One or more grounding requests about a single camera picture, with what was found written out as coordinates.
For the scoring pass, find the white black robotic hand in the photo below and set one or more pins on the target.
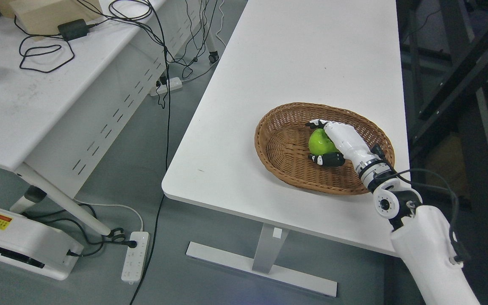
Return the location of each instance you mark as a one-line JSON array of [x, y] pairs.
[[348, 142]]

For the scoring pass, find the green apple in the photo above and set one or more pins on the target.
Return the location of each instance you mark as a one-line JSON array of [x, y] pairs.
[[320, 144]]

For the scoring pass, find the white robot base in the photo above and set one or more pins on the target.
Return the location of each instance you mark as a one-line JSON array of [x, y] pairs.
[[36, 247]]

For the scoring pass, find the black metal shelf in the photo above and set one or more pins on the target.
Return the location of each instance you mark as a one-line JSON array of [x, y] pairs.
[[444, 49]]

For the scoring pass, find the brown wicker basket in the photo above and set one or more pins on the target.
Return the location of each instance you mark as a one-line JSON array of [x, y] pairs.
[[281, 142]]

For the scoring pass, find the white table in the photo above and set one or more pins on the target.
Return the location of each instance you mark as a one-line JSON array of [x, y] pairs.
[[245, 150]]

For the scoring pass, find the white power strip far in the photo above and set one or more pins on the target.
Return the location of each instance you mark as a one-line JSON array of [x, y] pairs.
[[160, 89]]

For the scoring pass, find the white power strip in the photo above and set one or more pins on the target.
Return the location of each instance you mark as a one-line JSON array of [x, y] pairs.
[[160, 89], [135, 258]]

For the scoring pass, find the white power strip near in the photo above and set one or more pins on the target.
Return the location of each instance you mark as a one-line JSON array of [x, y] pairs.
[[135, 258]]

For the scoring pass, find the white desk with perforated panel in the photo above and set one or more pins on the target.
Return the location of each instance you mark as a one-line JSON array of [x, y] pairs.
[[57, 122]]

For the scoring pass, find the black power adapter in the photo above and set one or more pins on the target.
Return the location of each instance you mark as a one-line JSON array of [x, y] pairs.
[[73, 30]]

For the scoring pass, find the cardboard box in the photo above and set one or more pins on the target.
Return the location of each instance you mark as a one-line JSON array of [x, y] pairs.
[[44, 16]]

